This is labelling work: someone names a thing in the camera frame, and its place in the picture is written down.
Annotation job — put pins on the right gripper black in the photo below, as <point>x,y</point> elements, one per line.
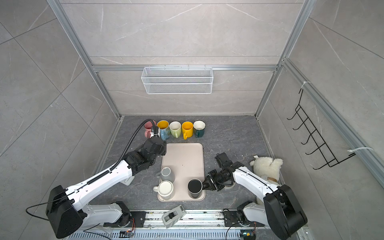
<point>214,186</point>

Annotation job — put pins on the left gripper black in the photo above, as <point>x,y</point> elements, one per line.
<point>163,148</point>

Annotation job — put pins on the blue butterfly mug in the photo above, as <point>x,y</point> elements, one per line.
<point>164,129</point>

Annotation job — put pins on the black mug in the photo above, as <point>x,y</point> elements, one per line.
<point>195,189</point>

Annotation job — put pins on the pink patterned mug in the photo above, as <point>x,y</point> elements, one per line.
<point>149,128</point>

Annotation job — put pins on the light green mug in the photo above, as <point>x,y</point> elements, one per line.
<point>176,129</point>

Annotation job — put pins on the yellow mug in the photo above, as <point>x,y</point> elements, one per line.
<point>187,129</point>

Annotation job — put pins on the dark green mug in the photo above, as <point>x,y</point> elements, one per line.
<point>199,129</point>

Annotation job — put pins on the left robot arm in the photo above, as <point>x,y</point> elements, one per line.
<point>66,208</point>

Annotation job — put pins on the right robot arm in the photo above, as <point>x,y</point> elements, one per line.
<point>280,210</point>

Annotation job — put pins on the grey mug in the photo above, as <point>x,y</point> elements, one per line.
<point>166,174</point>

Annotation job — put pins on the white mug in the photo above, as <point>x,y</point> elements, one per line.
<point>165,189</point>

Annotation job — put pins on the tape roll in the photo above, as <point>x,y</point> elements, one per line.
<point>229,184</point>

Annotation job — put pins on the beige plastic tray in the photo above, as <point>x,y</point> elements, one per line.
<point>186,161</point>

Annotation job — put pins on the small white plastic holder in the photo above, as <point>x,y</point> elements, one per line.
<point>128,181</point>

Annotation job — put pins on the white teddy bear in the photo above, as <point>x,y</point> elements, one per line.
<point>267,168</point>

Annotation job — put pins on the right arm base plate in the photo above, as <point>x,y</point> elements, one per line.
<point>231,219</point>

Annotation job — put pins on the grey camera box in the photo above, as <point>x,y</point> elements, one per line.
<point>173,216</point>

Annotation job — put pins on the white wire mesh basket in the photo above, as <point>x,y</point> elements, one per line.
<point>177,80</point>

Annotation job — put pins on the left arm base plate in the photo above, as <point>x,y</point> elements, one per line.
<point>133,219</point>

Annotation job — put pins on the black wire hook rack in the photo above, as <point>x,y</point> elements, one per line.
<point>315,136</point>

